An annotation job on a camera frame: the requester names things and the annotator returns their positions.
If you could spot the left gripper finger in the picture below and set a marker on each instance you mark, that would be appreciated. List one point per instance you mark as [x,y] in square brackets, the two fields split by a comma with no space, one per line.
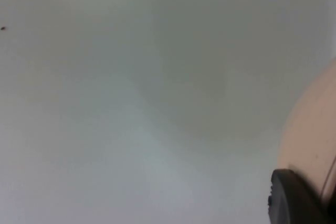
[291,203]

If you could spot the pale wooden bowl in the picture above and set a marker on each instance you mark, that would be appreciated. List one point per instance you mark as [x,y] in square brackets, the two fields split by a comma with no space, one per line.
[309,129]

